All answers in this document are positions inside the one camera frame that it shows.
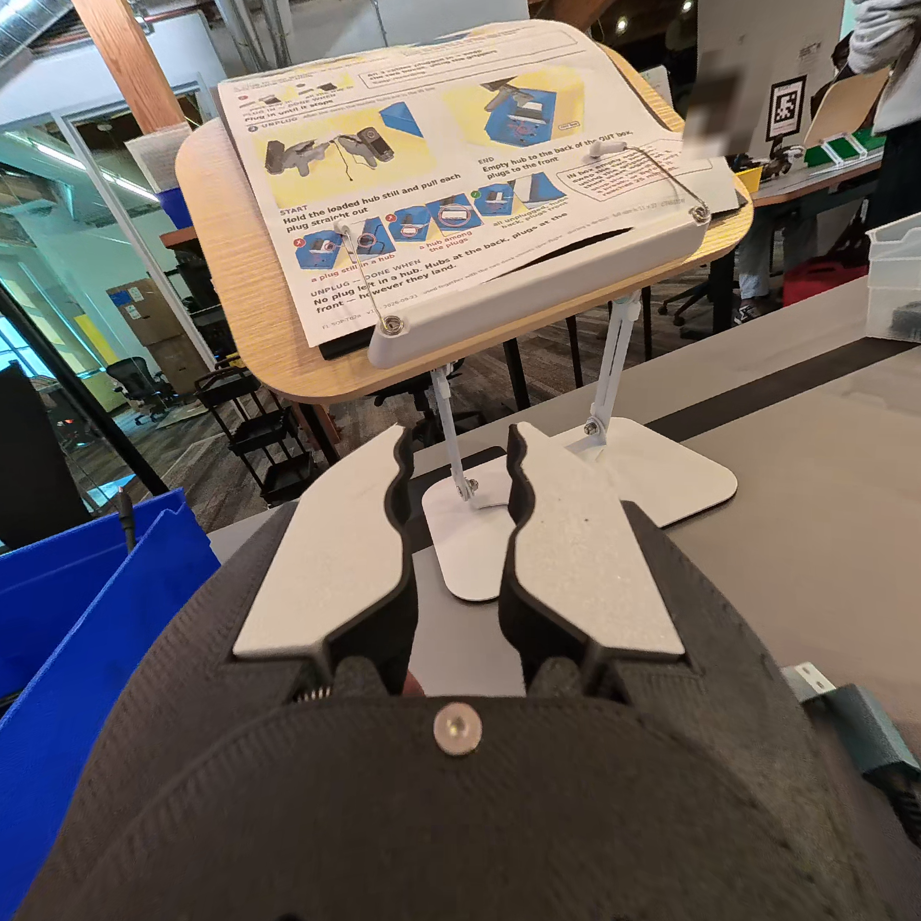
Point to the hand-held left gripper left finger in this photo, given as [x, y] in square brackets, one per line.
[317, 576]

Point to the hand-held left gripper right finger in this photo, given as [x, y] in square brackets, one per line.
[597, 576]

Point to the blue plastic bin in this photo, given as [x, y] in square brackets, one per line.
[87, 648]

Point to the clear plastic bin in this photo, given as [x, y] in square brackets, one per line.
[895, 281]

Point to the white stand base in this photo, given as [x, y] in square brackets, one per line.
[662, 482]

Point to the black metal rack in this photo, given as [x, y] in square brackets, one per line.
[259, 432]

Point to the instruction sheet on stand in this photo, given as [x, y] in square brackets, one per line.
[245, 331]

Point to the black office chair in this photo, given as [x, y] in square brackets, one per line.
[144, 386]

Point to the red plastic bin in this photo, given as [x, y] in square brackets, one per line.
[823, 278]

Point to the wooden work table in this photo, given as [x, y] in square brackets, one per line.
[820, 173]

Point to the green plastic bin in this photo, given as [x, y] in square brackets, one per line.
[842, 147]

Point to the printed tag board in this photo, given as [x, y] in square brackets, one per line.
[786, 108]

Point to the wooden column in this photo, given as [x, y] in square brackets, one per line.
[130, 43]

